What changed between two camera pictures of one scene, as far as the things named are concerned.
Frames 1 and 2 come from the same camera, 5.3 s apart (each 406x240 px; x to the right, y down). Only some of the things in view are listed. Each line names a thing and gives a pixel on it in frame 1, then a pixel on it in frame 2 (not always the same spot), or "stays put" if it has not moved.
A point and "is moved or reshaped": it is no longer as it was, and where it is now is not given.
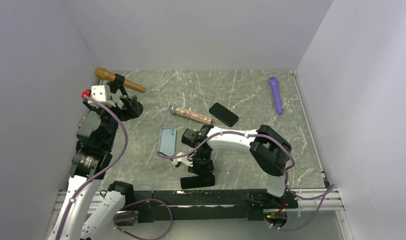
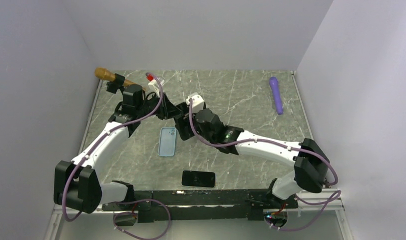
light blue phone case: x=168 y=141 stays put
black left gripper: x=131 y=109 to x=167 y=110
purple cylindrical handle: x=274 y=83 stays put
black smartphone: x=198 y=181 is moved or reshaped
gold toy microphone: x=105 y=74 stays put
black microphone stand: x=119 y=80 stays put
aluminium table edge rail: x=324 y=177 stays put
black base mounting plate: x=210 y=205 stays put
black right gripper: x=199 y=170 to x=183 y=121
